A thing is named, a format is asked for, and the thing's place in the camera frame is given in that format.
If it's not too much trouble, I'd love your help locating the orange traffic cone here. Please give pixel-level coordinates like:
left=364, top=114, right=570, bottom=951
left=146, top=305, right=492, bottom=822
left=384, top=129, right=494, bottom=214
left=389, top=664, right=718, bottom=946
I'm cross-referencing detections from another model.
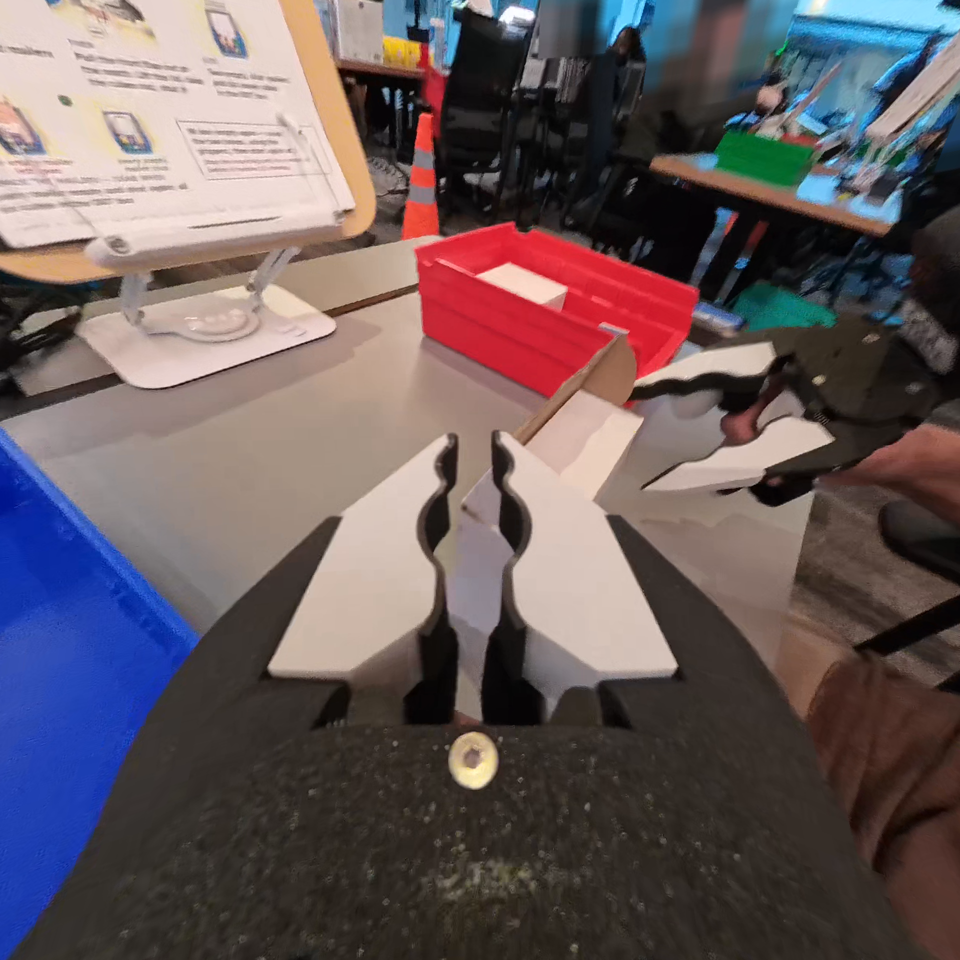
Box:
left=401, top=112, right=441, bottom=241

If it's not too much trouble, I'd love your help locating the grey desk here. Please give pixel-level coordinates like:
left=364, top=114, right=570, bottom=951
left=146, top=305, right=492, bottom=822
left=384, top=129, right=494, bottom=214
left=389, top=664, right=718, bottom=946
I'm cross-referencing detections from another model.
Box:
left=0, top=236, right=819, bottom=721

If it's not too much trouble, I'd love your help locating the person's right hand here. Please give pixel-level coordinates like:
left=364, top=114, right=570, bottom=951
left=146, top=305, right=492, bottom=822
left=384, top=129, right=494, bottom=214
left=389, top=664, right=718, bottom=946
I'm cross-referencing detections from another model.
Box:
left=821, top=423, right=960, bottom=502

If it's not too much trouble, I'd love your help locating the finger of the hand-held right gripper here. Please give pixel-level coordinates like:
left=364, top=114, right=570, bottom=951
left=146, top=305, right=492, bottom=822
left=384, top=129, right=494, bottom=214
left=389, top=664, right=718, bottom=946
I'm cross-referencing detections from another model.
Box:
left=641, top=416, right=837, bottom=496
left=630, top=342, right=781, bottom=421

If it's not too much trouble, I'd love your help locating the black office chair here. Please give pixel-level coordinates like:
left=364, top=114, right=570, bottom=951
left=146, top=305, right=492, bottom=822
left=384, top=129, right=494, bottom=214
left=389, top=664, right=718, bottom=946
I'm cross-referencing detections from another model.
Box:
left=437, top=6, right=545, bottom=226

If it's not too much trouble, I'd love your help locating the wooden document stand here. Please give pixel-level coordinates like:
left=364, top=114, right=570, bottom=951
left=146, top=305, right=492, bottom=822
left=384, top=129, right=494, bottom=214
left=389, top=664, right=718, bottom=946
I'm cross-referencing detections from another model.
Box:
left=0, top=0, right=378, bottom=391

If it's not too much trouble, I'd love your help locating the person's leg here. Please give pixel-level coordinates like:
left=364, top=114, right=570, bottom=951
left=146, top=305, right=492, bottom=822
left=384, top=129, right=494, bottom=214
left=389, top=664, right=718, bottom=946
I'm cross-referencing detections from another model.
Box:
left=806, top=651, right=960, bottom=960

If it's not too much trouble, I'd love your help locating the white cardboard box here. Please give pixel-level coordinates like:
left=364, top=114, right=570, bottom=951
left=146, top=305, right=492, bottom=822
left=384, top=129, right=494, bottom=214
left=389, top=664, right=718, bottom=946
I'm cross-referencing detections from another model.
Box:
left=446, top=324, right=648, bottom=721
left=476, top=262, right=569, bottom=312

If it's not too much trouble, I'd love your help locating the blue plastic bin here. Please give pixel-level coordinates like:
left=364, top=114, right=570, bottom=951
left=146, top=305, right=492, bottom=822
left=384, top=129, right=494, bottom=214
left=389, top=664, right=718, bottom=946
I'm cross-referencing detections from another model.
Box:
left=0, top=423, right=200, bottom=960

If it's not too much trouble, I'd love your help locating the wooden table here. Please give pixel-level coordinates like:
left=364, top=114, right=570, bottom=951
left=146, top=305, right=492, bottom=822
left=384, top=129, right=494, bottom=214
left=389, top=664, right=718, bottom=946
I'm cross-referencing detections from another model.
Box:
left=648, top=152, right=905, bottom=301

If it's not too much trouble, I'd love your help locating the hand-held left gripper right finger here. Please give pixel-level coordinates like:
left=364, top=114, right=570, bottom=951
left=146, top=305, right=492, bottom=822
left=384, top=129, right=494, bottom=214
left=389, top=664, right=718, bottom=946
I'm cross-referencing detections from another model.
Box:
left=481, top=430, right=680, bottom=725

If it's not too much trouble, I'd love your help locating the red plastic bin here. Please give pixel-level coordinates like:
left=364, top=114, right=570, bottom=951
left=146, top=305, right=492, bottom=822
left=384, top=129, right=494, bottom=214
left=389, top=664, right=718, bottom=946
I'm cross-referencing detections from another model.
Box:
left=414, top=222, right=700, bottom=406

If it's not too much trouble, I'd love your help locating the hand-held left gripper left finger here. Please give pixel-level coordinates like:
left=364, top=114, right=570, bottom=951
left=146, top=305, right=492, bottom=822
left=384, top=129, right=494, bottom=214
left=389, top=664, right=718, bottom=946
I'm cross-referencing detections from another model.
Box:
left=267, top=433, right=460, bottom=725

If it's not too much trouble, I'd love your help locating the green plastic bin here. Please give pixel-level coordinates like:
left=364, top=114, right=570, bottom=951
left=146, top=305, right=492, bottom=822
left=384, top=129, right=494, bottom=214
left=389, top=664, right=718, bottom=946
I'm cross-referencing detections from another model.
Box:
left=712, top=129, right=820, bottom=189

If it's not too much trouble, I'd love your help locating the printed instruction sheet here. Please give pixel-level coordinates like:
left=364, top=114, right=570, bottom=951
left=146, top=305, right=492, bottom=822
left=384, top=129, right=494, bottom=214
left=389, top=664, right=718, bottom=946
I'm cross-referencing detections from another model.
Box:
left=0, top=0, right=357, bottom=249

